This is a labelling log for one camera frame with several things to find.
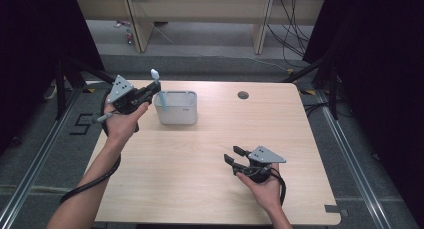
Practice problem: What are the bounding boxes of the black curtain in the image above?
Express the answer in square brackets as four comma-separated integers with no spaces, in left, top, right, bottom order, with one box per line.
[0,0,105,155]
[302,0,424,220]

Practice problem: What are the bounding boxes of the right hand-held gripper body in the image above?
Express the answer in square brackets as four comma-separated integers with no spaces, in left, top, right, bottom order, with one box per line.
[233,145,287,185]

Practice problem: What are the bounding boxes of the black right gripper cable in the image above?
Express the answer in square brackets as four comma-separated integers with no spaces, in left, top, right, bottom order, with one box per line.
[270,166,288,207]

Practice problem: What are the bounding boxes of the aluminium floor rail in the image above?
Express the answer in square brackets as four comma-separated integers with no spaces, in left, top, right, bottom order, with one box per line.
[0,85,85,229]
[315,88,394,229]

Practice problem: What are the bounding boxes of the person's left hand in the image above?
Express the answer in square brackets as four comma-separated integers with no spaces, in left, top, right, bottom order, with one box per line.
[103,94,151,147]

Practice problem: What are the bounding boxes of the light blue toothbrush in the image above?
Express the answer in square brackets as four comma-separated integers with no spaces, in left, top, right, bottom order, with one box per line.
[149,68,168,112]

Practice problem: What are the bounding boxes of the beige floor cable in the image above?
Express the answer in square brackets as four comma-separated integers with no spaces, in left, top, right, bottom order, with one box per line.
[0,184,69,194]

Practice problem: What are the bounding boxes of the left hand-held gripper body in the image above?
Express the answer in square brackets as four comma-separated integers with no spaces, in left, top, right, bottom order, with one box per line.
[106,74,151,116]

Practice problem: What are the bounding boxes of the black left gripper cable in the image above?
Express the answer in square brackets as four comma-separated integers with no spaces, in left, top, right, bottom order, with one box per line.
[59,90,122,205]

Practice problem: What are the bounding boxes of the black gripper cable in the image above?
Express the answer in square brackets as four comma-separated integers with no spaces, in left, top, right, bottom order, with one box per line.
[59,90,122,205]
[270,166,288,207]

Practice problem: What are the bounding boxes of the grey cable plug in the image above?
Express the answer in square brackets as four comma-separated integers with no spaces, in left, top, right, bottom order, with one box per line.
[91,111,116,124]

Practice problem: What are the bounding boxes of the small colourful floor items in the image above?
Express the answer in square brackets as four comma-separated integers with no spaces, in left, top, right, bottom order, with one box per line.
[113,20,135,46]

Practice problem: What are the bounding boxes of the grey plastic holder box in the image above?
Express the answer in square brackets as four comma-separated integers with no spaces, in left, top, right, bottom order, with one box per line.
[153,90,199,126]

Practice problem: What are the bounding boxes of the person's right hand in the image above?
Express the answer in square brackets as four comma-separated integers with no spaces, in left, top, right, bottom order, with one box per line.
[235,163,285,214]

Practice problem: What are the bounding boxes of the black metal stand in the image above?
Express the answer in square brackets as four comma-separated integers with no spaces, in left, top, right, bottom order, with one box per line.
[54,54,122,121]
[282,54,340,121]

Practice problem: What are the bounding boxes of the bundle of black cables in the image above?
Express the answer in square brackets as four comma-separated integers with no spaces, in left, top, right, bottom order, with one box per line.
[265,0,314,69]

